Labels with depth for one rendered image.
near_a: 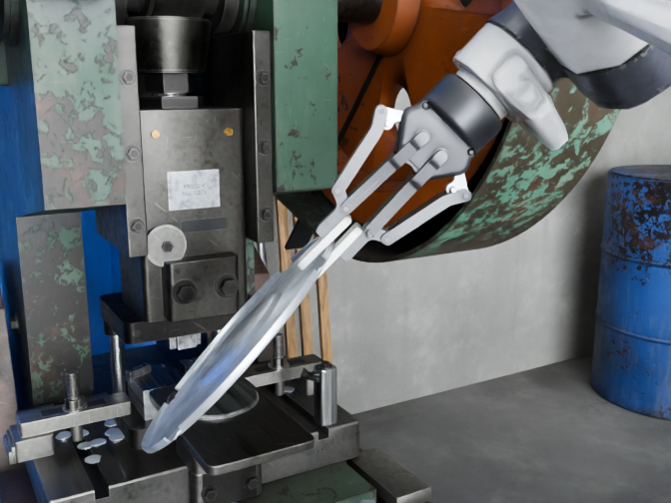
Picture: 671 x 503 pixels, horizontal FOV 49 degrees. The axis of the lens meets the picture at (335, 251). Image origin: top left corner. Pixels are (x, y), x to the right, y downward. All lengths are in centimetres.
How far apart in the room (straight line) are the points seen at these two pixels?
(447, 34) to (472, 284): 196
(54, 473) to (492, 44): 76
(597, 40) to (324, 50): 49
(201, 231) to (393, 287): 179
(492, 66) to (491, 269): 236
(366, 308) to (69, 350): 159
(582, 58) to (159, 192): 57
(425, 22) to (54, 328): 75
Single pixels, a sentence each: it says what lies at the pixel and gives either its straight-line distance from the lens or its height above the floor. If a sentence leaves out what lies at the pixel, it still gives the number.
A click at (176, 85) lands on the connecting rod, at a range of 105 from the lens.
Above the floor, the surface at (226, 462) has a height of 78.
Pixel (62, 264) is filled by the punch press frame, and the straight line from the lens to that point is 124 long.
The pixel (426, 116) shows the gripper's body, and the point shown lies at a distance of 71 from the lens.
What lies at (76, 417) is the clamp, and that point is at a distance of 111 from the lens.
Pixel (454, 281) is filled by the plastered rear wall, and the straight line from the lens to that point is 291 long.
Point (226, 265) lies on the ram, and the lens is 100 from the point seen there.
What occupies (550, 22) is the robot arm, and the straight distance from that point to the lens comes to 61.
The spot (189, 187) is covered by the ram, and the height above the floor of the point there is 107.
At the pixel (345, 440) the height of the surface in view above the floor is 68.
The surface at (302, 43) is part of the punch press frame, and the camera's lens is 101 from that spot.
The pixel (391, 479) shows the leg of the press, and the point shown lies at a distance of 112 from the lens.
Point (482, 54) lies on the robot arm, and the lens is 70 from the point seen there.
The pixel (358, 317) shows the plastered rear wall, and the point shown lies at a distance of 269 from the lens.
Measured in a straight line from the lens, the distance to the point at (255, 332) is 73.
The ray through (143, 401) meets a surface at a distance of 110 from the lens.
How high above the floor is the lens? 120
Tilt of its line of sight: 13 degrees down
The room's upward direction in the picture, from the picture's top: straight up
